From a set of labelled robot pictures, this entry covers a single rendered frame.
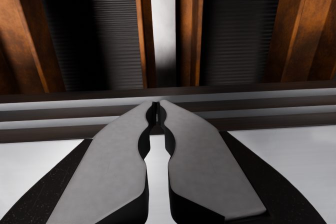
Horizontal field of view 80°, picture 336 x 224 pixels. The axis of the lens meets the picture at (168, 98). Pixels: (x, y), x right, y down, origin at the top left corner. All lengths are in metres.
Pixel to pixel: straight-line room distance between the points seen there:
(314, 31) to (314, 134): 0.23
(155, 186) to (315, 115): 0.15
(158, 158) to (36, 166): 0.09
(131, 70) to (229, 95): 0.32
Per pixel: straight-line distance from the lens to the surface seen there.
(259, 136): 0.17
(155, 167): 0.17
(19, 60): 0.38
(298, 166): 0.21
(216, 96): 0.18
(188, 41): 0.32
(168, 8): 0.26
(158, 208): 0.21
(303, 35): 0.39
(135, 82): 0.48
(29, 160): 0.19
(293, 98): 0.21
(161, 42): 0.27
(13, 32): 0.37
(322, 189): 0.25
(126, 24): 0.44
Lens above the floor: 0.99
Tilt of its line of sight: 63 degrees down
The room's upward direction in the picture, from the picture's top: 172 degrees clockwise
